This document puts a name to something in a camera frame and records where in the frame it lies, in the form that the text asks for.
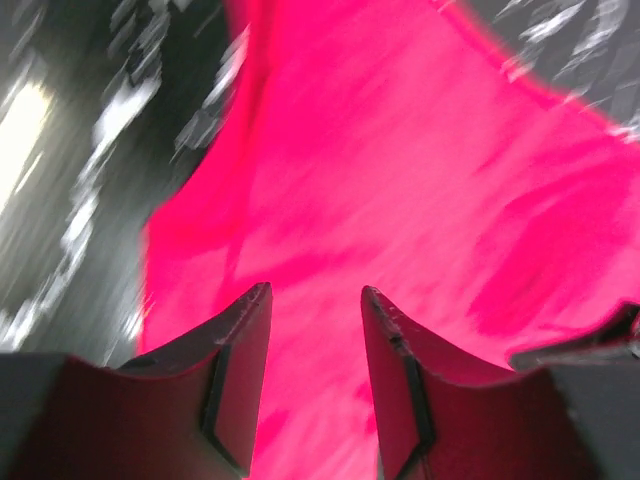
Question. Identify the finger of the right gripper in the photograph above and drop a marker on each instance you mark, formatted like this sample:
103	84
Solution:
616	340

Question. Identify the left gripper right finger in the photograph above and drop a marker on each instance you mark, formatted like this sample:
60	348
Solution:
443	413

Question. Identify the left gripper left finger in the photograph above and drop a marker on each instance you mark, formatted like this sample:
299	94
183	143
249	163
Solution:
186	410

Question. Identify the pink t shirt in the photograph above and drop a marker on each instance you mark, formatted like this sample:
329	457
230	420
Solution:
379	143

